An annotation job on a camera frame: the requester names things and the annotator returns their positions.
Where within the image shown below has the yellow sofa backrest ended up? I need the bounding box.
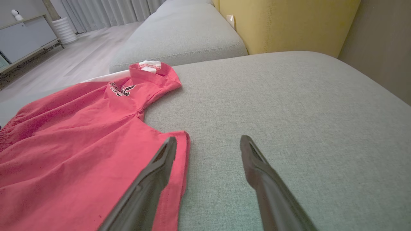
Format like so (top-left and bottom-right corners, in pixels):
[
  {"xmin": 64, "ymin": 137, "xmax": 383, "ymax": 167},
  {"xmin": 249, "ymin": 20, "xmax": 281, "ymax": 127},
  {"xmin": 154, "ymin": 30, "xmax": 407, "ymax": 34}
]
[{"xmin": 212, "ymin": 0, "xmax": 362, "ymax": 58}]

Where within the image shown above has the beige wooden post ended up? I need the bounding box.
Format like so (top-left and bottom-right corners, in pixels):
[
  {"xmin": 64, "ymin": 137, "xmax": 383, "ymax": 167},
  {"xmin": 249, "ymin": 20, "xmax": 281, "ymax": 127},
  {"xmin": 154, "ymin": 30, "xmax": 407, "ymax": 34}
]
[{"xmin": 42, "ymin": 0, "xmax": 61, "ymax": 21}]

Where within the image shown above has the red shirt with black print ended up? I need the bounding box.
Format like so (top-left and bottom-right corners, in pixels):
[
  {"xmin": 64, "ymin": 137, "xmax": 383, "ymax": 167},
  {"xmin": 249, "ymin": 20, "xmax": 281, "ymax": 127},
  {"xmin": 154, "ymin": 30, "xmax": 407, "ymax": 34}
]
[{"xmin": 0, "ymin": 60, "xmax": 190, "ymax": 231}]

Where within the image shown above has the large grey sofa seat cushion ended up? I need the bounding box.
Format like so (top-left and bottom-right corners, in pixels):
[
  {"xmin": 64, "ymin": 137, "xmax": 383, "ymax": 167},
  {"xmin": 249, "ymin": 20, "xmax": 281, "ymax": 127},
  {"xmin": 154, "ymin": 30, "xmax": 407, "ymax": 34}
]
[{"xmin": 0, "ymin": 51, "xmax": 411, "ymax": 231}]

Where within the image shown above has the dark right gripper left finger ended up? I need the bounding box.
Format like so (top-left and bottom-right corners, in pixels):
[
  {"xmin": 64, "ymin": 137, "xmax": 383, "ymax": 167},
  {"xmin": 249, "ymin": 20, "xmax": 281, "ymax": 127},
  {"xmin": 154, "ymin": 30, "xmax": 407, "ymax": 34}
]
[{"xmin": 98, "ymin": 136, "xmax": 178, "ymax": 231}]

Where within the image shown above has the grey curtain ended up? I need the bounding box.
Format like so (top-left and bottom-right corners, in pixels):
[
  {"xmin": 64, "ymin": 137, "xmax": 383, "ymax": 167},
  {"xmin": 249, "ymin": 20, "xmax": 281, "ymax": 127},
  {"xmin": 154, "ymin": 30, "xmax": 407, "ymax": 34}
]
[{"xmin": 61, "ymin": 0, "xmax": 166, "ymax": 34}]

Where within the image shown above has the small grey sofa seat cushion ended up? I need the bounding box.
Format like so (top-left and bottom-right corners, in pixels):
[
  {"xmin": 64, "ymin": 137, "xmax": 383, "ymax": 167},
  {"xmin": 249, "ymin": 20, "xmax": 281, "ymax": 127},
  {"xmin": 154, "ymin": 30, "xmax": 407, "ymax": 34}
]
[{"xmin": 109, "ymin": 0, "xmax": 248, "ymax": 73}]

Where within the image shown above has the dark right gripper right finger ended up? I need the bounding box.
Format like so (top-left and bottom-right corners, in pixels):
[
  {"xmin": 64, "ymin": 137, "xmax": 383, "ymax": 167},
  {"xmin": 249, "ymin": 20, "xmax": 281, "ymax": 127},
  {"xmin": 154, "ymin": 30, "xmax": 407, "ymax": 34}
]
[{"xmin": 240, "ymin": 135, "xmax": 318, "ymax": 231}]

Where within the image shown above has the white low cabinet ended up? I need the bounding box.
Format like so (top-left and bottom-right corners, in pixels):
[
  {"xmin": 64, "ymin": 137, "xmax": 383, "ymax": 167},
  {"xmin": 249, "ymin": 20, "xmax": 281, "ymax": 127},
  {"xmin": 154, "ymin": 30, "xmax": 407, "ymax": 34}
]
[{"xmin": 0, "ymin": 13, "xmax": 65, "ymax": 76}]

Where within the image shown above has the white ribbed cylinder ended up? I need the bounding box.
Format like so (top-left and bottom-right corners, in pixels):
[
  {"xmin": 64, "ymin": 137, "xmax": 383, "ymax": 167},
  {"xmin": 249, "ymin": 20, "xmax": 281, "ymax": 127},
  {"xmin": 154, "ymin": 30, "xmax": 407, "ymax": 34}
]
[{"xmin": 51, "ymin": 17, "xmax": 78, "ymax": 45}]

